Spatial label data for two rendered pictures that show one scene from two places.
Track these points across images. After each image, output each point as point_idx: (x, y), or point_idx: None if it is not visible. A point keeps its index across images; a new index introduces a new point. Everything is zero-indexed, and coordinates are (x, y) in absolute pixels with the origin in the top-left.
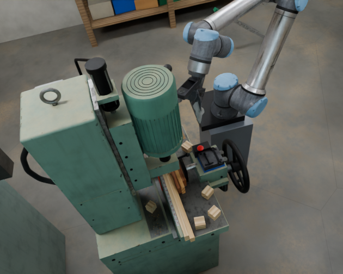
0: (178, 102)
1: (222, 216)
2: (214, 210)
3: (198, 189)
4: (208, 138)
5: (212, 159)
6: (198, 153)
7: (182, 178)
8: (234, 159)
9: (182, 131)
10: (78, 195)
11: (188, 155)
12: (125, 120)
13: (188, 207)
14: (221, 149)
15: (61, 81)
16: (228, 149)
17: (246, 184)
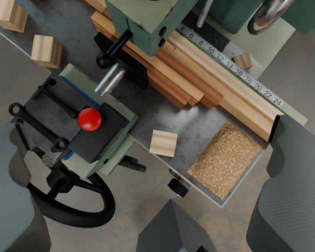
0: (272, 184)
1: None
2: (1, 8)
3: (76, 57)
4: (190, 241)
5: (46, 110)
6: (94, 107)
7: (110, 38)
8: (55, 183)
9: (208, 188)
10: None
11: (97, 55)
12: None
13: (74, 7)
14: (164, 236)
15: None
16: (157, 242)
17: None
